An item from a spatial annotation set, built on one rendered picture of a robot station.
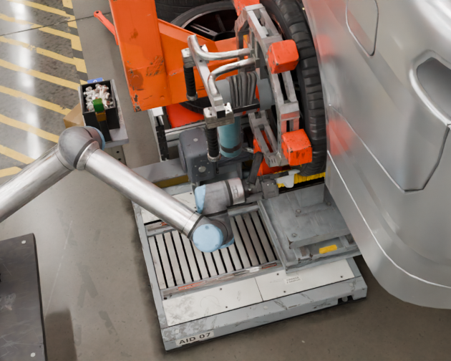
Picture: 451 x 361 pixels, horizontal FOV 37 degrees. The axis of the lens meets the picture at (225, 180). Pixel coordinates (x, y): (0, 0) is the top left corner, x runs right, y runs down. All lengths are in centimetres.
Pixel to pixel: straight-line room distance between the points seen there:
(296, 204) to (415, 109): 143
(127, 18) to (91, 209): 103
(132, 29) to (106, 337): 121
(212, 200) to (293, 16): 66
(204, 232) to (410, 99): 94
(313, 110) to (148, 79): 90
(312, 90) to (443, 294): 71
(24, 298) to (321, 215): 120
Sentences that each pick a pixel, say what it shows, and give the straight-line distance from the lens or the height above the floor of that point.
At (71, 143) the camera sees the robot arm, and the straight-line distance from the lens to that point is 227.
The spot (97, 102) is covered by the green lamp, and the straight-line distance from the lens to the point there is 273.
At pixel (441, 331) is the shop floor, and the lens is 279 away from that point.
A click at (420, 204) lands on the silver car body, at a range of 156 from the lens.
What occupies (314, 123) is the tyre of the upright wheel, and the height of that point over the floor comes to 93.
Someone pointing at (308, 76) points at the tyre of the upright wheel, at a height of 106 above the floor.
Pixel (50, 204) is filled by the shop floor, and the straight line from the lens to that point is 332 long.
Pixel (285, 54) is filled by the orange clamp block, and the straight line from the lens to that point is 204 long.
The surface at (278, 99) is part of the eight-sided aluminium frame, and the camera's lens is 210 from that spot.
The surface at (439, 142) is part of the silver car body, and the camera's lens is 142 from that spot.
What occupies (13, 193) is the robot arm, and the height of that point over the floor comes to 62.
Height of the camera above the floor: 233
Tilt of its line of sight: 46 degrees down
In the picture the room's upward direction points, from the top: 6 degrees counter-clockwise
